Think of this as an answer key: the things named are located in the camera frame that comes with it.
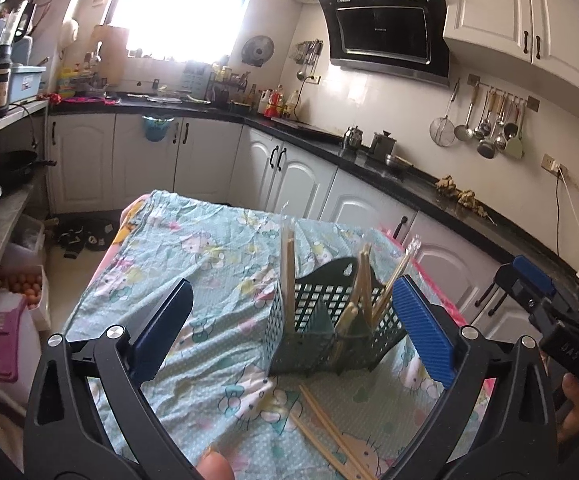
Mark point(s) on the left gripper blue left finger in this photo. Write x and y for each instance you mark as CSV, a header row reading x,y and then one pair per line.
x,y
151,339

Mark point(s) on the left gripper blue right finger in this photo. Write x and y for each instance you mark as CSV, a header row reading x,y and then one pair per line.
x,y
430,328

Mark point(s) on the dark green plastic utensil basket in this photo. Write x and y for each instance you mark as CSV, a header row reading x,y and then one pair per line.
x,y
314,337

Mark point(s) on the white lower kitchen cabinets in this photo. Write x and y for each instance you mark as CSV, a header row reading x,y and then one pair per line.
x,y
105,161

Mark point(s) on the bright kitchen window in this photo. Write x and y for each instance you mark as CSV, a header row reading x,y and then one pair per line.
x,y
179,30

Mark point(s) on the person's right hand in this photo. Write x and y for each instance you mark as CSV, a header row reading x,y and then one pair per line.
x,y
569,428

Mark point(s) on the person's left hand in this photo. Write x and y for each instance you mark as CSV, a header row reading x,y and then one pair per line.
x,y
214,466

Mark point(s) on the hello kitty patterned tablecloth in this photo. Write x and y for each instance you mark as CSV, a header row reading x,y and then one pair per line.
x,y
212,390

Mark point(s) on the black countertop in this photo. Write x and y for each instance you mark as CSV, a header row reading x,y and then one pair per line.
x,y
503,229

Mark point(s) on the steel bowl on counter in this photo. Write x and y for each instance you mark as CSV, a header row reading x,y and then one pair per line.
x,y
396,162

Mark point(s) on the black pot on counter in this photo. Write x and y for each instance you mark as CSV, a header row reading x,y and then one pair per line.
x,y
383,144

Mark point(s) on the steel ladle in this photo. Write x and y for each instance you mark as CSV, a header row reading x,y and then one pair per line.
x,y
463,132

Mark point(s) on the steel kettle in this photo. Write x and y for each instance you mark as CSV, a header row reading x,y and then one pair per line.
x,y
352,139

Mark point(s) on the blue hanging trash bin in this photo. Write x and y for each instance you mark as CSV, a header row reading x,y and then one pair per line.
x,y
156,128

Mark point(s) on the black frying pan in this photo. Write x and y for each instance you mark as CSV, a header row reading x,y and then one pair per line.
x,y
19,166

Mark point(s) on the red sauce bottle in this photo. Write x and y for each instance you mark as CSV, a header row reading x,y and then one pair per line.
x,y
275,104

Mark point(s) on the blue plastic storage box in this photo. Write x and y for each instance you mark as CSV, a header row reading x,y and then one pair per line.
x,y
24,82

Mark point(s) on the black range hood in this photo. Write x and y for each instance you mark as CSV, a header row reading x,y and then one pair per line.
x,y
394,37

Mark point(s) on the wooden cutting board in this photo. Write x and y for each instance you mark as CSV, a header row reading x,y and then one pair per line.
x,y
110,44

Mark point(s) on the white upper cabinet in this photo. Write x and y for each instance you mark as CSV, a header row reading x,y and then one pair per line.
x,y
531,43

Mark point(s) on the black blender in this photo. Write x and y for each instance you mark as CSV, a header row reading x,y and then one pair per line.
x,y
17,15

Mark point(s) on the wire skimmer strainer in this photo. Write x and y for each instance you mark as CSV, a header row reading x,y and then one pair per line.
x,y
441,128

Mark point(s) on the wall exhaust fan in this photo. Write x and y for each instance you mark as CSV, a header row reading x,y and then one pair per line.
x,y
257,51

